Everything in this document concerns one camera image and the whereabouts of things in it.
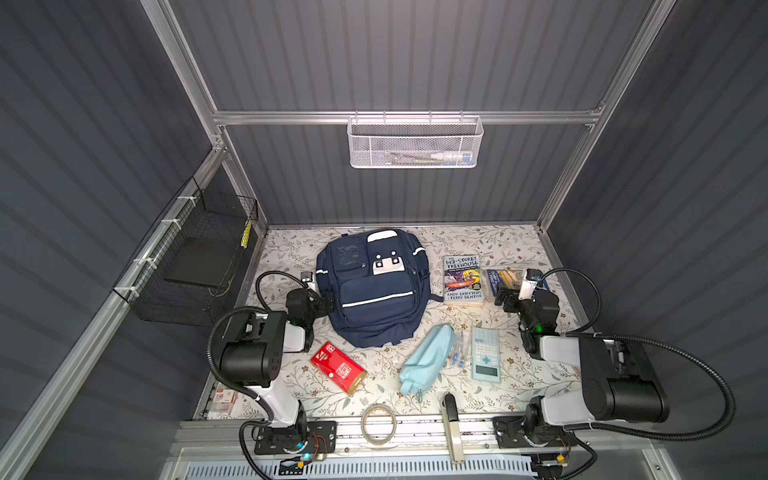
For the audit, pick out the treehouse book light blue cover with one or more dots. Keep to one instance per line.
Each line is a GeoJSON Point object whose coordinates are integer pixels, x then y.
{"type": "Point", "coordinates": [462, 280]}

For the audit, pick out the black wire mesh basket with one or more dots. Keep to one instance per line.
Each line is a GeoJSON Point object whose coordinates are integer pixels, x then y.
{"type": "Point", "coordinates": [190, 270]}

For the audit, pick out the floral table mat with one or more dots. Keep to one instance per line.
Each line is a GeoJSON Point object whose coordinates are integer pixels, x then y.
{"type": "Point", "coordinates": [515, 246]}

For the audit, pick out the red gold tin box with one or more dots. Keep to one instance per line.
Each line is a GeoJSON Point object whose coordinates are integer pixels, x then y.
{"type": "Point", "coordinates": [337, 366]}

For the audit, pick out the clear tape roll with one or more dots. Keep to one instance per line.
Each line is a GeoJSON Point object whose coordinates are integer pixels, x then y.
{"type": "Point", "coordinates": [378, 425]}

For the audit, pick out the yellow tag on black basket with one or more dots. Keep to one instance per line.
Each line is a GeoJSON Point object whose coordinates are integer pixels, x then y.
{"type": "Point", "coordinates": [246, 234]}

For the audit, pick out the blue pens in clear pack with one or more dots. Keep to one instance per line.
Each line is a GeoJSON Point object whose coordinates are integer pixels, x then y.
{"type": "Point", "coordinates": [460, 355]}

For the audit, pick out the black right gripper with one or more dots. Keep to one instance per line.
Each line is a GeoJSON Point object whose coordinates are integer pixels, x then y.
{"type": "Point", "coordinates": [512, 300]}

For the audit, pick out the treehouse book dark blue cover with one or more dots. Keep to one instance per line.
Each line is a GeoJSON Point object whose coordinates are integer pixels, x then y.
{"type": "Point", "coordinates": [507, 280]}

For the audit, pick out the light blue pencil case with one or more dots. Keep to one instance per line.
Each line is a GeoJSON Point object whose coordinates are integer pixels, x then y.
{"type": "Point", "coordinates": [422, 368]}

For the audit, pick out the white wire mesh basket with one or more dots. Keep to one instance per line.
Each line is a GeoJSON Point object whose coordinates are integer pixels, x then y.
{"type": "Point", "coordinates": [371, 136]}

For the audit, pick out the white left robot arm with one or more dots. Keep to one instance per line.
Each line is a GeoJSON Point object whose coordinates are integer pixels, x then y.
{"type": "Point", "coordinates": [244, 352]}

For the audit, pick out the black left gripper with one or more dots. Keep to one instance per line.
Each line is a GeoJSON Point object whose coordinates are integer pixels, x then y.
{"type": "Point", "coordinates": [321, 303]}

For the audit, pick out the light blue calculator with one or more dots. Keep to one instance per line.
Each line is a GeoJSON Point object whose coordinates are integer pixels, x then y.
{"type": "Point", "coordinates": [485, 351]}

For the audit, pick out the navy blue backpack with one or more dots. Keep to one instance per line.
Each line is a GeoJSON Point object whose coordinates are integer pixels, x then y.
{"type": "Point", "coordinates": [379, 283]}

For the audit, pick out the black beige box cutter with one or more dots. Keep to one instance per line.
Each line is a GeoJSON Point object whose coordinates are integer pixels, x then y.
{"type": "Point", "coordinates": [451, 422]}

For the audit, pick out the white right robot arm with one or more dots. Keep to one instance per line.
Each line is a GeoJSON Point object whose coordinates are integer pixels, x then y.
{"type": "Point", "coordinates": [620, 390]}

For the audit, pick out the markers in white basket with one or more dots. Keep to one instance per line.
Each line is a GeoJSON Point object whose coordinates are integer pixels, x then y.
{"type": "Point", "coordinates": [443, 158]}

